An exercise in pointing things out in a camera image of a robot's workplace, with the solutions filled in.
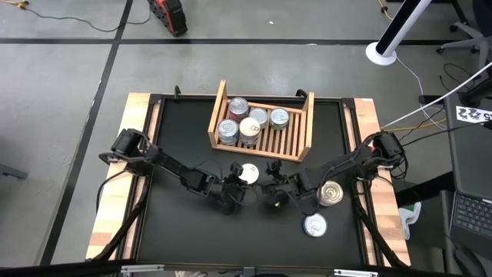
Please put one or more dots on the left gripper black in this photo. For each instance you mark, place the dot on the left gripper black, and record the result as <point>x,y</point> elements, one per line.
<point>232,189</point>

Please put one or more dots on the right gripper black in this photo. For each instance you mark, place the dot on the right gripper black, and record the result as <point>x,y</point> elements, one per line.
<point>278,188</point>

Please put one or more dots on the red tuna can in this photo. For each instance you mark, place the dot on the red tuna can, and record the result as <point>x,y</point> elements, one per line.
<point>238,105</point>

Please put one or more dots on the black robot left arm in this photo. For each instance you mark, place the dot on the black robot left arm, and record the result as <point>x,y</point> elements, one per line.
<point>173,167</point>

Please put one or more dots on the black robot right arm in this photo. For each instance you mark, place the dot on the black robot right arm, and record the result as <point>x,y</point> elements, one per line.
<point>346,165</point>

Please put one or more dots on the wooden slatted shelf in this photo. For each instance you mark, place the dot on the wooden slatted shelf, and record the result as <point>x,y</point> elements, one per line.
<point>269,152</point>

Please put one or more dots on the wooden table side board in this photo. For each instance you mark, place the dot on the wooden table side board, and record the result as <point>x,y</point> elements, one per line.
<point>115,200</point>
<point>388,200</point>

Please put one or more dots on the black clamp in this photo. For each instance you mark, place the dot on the black clamp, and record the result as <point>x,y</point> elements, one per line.
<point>177,91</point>
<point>301,93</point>

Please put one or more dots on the white plastic bag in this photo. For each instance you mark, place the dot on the white plastic bag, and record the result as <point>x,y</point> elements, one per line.
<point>409,219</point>

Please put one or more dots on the dark grey desk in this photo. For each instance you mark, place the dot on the dark grey desk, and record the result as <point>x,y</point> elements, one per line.
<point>467,161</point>

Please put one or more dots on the dark laptop keyboard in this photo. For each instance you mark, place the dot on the dark laptop keyboard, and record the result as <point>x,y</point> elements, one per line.
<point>473,215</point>

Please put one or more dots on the black computer mouse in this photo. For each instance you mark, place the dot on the black computer mouse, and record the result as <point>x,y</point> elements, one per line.
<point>469,263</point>

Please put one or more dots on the white printed label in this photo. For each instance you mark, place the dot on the white printed label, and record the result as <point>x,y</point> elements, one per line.
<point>471,114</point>

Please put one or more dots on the white pole round base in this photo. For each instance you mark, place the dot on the white pole round base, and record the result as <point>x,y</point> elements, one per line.
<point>399,27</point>

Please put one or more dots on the grey metal leg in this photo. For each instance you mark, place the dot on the grey metal leg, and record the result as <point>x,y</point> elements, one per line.
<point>13,172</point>

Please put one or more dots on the grey office chair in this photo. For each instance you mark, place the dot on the grey office chair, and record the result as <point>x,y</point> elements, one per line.
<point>474,36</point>

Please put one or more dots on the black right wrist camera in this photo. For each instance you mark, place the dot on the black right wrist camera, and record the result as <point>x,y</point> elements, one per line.
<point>275,167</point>

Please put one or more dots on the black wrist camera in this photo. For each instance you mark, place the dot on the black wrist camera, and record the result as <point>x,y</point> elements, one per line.
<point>275,167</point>
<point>236,169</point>

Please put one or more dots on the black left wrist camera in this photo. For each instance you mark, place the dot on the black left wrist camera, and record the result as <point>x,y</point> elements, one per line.
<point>236,169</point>

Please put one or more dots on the silver metal bracket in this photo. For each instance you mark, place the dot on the silver metal bracket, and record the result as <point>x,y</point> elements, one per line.
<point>355,273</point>
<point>142,268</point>

